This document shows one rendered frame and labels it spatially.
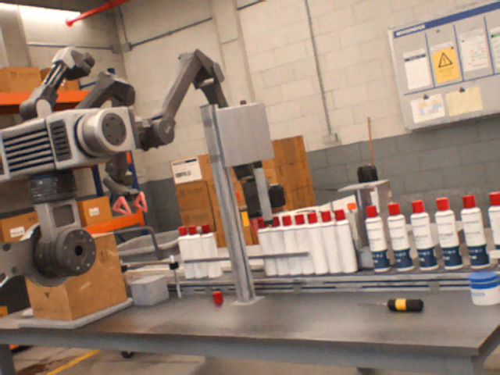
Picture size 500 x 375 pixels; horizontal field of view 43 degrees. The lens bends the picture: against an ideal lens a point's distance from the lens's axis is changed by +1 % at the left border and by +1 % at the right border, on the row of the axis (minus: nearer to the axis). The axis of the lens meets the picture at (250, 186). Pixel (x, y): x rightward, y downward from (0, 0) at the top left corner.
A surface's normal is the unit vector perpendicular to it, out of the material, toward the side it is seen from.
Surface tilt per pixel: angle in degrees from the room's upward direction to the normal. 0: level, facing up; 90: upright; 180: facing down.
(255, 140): 90
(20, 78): 91
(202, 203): 91
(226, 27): 90
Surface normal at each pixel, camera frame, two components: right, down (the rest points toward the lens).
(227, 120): 0.29, 0.00
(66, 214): 0.83, -0.14
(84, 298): 0.70, -0.10
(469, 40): -0.53, 0.10
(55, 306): -0.69, 0.18
